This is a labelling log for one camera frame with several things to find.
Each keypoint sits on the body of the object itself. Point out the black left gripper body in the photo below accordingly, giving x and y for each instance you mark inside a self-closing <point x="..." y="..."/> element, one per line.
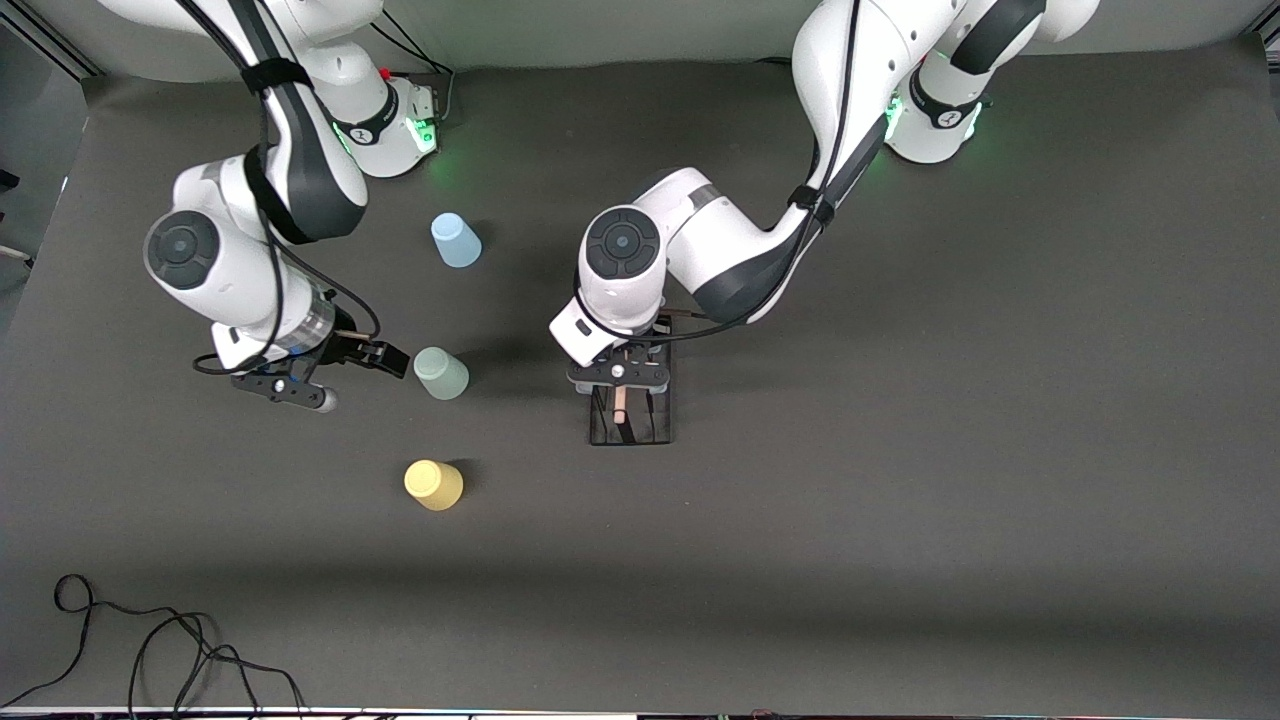
<point x="652" y="343"/>

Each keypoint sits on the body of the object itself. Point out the dark grey table mat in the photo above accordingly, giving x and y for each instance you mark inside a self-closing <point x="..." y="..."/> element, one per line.
<point x="850" y="550"/>

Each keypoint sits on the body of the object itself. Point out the black frame rail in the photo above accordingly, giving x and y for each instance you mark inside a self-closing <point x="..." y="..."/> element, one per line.
<point x="1265" y="40"/>
<point x="60" y="47"/>

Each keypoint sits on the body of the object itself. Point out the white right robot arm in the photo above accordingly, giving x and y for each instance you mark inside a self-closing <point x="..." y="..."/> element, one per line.
<point x="220" y="260"/>

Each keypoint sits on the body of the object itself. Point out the light blue plastic cup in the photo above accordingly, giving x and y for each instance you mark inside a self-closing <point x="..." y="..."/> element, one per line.
<point x="456" y="243"/>

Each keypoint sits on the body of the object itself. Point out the pale green plastic cup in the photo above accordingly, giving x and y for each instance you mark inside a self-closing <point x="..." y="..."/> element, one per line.
<point x="441" y="373"/>

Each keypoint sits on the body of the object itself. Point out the yellow plastic cup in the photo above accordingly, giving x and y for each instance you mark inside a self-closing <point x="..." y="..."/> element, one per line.
<point x="433" y="485"/>

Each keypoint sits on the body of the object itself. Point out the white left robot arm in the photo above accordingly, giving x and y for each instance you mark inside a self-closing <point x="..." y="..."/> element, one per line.
<point x="740" y="250"/>

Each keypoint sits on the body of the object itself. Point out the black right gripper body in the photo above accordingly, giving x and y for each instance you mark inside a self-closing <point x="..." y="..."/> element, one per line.
<point x="350" y="349"/>

